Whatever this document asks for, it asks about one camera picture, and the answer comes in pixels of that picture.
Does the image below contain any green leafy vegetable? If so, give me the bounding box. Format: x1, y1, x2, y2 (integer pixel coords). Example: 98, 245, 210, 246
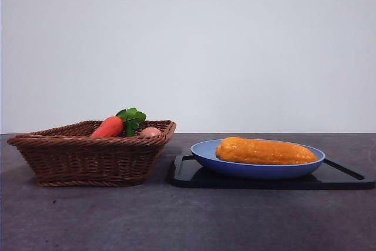
115, 107, 147, 138

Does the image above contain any black rectangular tray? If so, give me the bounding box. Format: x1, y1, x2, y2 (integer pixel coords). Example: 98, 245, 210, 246
169, 154, 376, 190

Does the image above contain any yellow corn cob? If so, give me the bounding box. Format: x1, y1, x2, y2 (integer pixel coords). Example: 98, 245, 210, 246
216, 136, 318, 166

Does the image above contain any brown wicker basket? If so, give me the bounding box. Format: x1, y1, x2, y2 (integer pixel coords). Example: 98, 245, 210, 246
7, 119, 177, 188

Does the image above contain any blue round plate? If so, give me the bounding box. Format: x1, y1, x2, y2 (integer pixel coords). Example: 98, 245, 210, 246
190, 139, 326, 180

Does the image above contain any orange carrot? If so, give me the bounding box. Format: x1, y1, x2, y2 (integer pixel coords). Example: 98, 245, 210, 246
89, 115, 124, 138

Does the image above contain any brown egg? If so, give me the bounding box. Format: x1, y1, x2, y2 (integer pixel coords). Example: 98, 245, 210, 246
139, 126, 163, 138

